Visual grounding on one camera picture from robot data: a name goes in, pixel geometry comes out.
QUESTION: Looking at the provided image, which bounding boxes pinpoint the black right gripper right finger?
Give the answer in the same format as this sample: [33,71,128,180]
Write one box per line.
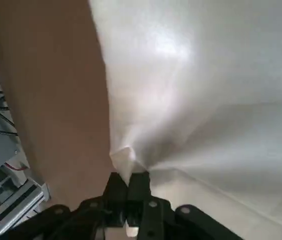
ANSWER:
[127,170,242,240]

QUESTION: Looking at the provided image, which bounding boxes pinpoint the red wire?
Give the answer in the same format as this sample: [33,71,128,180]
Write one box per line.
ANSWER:
[4,162,28,173]

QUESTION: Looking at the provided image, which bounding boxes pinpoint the short aluminium profile post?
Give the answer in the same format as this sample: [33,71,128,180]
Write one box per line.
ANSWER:
[0,178,51,240]

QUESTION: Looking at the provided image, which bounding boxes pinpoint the cream white tablecloth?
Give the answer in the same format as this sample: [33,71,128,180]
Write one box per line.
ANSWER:
[88,0,282,240]

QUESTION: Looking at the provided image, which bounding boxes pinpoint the grey metal housing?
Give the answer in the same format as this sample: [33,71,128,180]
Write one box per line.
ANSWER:
[0,173,29,202]

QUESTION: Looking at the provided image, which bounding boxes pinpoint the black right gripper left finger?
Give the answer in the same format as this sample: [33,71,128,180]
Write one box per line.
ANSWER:
[30,171,129,240]

